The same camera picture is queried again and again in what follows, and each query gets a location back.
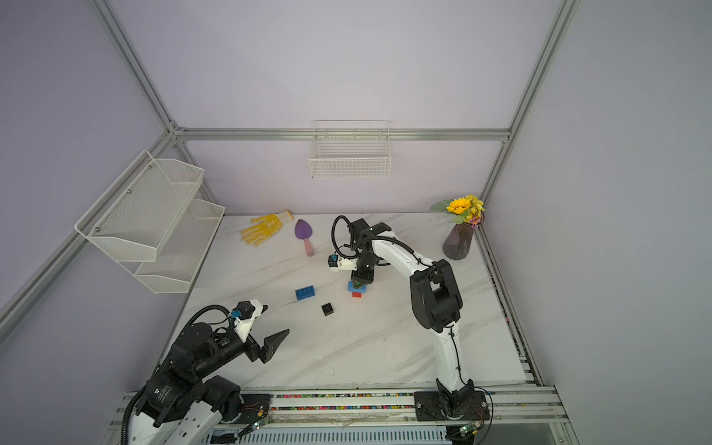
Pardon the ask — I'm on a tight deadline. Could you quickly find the light blue lego brick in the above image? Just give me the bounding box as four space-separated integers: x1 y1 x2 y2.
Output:
348 281 367 294

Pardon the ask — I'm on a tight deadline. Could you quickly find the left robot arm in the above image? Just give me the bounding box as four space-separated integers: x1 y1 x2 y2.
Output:
119 300 290 444

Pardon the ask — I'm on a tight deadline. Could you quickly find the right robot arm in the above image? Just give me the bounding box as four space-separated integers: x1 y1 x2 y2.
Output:
335 219 477 419

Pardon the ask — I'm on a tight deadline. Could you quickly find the dark blue lego brick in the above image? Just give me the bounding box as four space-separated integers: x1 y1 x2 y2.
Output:
295 286 316 301

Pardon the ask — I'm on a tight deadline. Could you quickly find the purple garden trowel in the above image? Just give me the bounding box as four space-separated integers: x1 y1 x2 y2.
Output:
295 219 314 257

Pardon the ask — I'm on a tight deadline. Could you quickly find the yellow work glove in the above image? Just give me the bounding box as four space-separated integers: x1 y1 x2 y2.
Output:
240 211 294 247

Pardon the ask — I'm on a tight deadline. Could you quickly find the dark glass vase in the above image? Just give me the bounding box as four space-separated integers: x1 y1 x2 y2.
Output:
442 222 476 261

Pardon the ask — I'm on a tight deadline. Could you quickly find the white mesh lower shelf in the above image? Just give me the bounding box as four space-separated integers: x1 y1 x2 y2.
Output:
135 200 224 294

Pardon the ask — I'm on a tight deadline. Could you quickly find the white mesh shelf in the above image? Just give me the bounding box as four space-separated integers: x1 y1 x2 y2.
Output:
74 150 204 263
135 200 224 294

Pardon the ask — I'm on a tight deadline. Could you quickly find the sunflower bouquet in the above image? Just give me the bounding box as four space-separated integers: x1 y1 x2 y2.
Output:
429 195 485 226

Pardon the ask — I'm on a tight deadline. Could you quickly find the white mesh upper shelf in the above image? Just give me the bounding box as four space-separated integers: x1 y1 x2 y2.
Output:
74 150 204 263

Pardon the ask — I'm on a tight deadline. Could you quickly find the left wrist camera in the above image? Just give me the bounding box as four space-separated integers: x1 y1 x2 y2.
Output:
230 300 261 343

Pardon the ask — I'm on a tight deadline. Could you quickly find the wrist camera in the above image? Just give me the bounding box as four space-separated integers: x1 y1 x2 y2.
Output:
327 254 358 271
230 300 261 343

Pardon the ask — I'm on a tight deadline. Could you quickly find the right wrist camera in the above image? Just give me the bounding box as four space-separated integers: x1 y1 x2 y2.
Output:
327 254 358 271

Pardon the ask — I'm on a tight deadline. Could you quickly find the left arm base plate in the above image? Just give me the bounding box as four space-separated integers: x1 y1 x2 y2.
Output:
233 393 273 425

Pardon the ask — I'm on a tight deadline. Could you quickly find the white wire wall basket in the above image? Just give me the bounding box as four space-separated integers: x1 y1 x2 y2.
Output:
309 120 392 179

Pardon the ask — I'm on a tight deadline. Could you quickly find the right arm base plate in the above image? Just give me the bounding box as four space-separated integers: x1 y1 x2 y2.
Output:
413 389 491 421

